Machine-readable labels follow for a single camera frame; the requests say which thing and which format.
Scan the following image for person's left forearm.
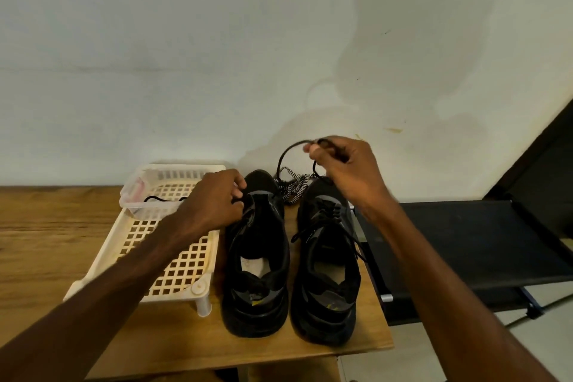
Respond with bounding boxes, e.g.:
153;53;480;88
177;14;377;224
0;216;207;382

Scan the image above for small white plastic basket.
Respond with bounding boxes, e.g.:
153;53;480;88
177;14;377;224
119;165;227;221

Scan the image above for person's right forearm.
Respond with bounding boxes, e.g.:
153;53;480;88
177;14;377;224
369;196;556;382

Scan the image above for person's left hand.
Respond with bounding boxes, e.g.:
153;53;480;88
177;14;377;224
172;168;249;242

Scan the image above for person's right hand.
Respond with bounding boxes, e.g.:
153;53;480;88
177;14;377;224
303;135;397;219

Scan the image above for black shoelaces bundle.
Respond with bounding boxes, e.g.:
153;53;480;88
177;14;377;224
143;137;352;210

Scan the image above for black shoe rack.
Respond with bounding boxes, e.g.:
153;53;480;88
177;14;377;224
352;199;573;327

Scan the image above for black white patterned shoelace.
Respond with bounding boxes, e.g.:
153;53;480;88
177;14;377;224
285;171;321;207
272;166;306;207

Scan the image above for low wooden table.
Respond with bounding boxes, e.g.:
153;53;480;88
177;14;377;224
0;184;395;382

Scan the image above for black shoe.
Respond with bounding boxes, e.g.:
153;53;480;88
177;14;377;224
288;177;365;348
220;170;292;339

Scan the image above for dark door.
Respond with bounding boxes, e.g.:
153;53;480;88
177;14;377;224
482;98;573;264

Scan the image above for large white plastic tray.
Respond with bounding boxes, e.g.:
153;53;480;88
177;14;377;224
63;163;227;318

